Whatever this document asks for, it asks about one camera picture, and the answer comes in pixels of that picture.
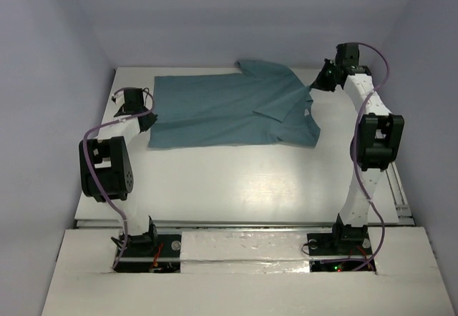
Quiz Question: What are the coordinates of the teal t-shirt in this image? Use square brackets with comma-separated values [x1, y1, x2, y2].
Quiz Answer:
[149, 59, 321, 149]

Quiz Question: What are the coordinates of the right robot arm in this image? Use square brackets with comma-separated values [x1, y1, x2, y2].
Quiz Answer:
[307, 42, 405, 256]

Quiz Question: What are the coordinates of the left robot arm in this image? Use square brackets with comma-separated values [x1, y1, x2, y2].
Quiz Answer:
[79, 87, 158, 255]

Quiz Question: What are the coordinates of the white foil-taped centre block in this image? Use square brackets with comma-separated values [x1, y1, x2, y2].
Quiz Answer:
[180, 230, 310, 274]

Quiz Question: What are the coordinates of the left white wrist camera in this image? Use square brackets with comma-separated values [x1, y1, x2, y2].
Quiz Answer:
[111, 92, 124, 104]

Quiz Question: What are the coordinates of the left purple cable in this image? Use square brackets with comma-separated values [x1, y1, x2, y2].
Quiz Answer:
[82, 86, 155, 270]

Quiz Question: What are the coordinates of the aluminium front rail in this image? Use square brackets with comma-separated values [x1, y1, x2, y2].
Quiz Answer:
[74, 217, 420, 229]

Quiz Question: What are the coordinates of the aluminium rail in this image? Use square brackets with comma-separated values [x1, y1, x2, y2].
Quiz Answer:
[386, 163, 416, 227]
[74, 217, 420, 229]

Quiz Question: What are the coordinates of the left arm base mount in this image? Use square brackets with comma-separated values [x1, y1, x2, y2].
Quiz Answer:
[114, 233, 182, 273]

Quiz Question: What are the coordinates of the aluminium right side rail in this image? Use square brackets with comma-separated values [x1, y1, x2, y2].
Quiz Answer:
[386, 163, 416, 227]

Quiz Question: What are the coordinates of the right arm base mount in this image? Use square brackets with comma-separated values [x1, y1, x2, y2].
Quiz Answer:
[301, 233, 376, 273]

